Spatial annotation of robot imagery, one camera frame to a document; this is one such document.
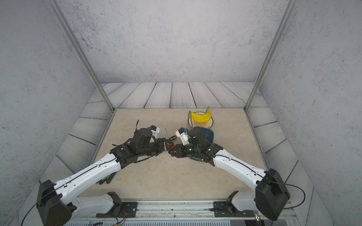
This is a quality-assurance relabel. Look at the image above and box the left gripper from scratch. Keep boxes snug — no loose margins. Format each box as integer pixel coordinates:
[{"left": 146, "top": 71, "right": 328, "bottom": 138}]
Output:
[{"left": 137, "top": 137, "right": 175, "bottom": 158}]

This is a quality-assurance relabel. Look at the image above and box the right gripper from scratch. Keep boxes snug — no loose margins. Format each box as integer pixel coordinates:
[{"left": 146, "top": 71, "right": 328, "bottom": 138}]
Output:
[{"left": 168, "top": 144, "right": 201, "bottom": 158}]

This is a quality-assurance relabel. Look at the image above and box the teal storage box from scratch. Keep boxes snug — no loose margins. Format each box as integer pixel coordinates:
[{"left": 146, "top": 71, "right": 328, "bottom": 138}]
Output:
[{"left": 189, "top": 127, "right": 214, "bottom": 162}]

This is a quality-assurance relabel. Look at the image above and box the orange small screwdriver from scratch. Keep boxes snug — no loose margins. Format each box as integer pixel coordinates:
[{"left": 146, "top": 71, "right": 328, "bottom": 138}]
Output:
[{"left": 165, "top": 129, "right": 173, "bottom": 149}]

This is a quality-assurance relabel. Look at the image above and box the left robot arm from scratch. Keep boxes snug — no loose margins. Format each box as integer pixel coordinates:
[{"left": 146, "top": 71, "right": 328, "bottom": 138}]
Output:
[{"left": 36, "top": 126, "right": 174, "bottom": 226}]

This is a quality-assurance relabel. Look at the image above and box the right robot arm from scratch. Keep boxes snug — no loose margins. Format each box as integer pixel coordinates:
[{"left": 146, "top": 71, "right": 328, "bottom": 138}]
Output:
[{"left": 168, "top": 128, "right": 290, "bottom": 221}]

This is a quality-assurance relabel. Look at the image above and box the yellow banana bunch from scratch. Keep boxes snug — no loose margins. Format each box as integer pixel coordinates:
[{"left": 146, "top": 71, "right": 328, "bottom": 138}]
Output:
[{"left": 189, "top": 106, "right": 211, "bottom": 123}]

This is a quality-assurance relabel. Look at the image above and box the round patterned plate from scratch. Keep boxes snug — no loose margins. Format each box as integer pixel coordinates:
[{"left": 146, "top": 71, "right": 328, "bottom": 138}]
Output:
[{"left": 188, "top": 112, "right": 214, "bottom": 129}]

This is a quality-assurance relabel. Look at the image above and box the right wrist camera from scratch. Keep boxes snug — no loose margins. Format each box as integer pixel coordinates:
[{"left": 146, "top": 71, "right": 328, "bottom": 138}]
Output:
[{"left": 175, "top": 128, "right": 189, "bottom": 146}]

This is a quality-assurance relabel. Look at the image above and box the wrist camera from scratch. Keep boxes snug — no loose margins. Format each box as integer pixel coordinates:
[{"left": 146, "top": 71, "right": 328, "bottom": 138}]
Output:
[
  {"left": 148, "top": 125, "right": 160, "bottom": 138},
  {"left": 175, "top": 128, "right": 189, "bottom": 146}
]

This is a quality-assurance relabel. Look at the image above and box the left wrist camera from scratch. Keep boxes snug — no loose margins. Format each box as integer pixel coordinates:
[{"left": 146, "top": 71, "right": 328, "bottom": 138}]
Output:
[{"left": 148, "top": 125, "right": 160, "bottom": 138}]

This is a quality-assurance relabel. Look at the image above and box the aluminium front rail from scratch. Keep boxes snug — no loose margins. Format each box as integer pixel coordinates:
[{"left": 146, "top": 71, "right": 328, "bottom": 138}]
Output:
[{"left": 62, "top": 198, "right": 300, "bottom": 226}]

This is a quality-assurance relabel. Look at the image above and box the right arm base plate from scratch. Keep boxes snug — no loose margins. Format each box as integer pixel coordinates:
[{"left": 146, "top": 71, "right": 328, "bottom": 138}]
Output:
[{"left": 209, "top": 201, "right": 254, "bottom": 218}]

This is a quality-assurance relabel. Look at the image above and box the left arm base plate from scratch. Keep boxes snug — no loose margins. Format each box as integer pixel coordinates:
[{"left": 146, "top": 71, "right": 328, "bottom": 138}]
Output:
[{"left": 96, "top": 202, "right": 138, "bottom": 218}]

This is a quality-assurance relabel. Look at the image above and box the left aluminium frame post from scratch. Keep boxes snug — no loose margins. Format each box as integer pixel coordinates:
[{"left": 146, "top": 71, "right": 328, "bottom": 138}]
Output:
[{"left": 46, "top": 0, "right": 115, "bottom": 113}]

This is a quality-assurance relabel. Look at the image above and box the aluminium frame post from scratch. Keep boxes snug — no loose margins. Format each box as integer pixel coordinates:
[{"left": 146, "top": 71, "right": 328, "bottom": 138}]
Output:
[
  {"left": 46, "top": 0, "right": 115, "bottom": 113},
  {"left": 244, "top": 0, "right": 297, "bottom": 112}
]

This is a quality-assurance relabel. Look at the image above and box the right aluminium frame post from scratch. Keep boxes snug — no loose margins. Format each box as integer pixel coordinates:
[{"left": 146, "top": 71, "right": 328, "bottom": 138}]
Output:
[{"left": 244, "top": 0, "right": 297, "bottom": 112}]

